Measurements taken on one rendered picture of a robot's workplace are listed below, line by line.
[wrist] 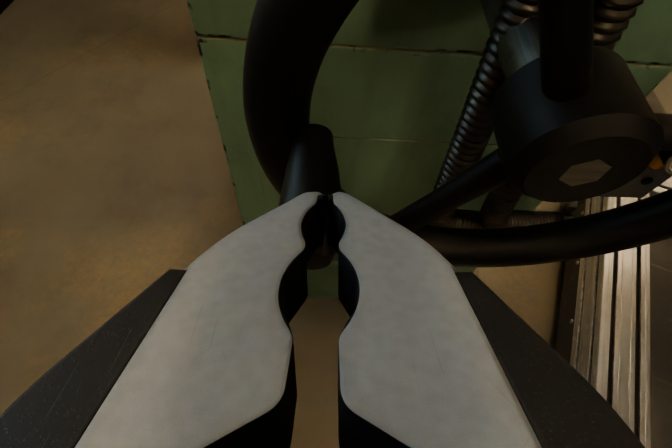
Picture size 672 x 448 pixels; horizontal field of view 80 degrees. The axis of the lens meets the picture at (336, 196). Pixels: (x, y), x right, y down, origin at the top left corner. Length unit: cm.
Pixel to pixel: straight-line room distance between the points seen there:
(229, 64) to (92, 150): 96
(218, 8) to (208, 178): 83
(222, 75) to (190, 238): 72
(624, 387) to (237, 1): 83
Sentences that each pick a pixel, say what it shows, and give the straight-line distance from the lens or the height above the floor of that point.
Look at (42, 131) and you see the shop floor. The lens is 143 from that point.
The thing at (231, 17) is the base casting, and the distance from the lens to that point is 37.
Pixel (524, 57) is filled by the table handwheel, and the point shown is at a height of 82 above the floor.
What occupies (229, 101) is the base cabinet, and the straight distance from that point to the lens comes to 44.
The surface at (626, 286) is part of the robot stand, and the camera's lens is 98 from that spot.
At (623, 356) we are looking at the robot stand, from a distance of 92.
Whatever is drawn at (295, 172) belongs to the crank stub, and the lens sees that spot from 15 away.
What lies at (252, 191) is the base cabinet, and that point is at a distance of 57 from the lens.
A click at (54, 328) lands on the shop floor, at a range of 111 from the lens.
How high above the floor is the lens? 94
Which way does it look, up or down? 58 degrees down
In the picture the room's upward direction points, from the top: 8 degrees clockwise
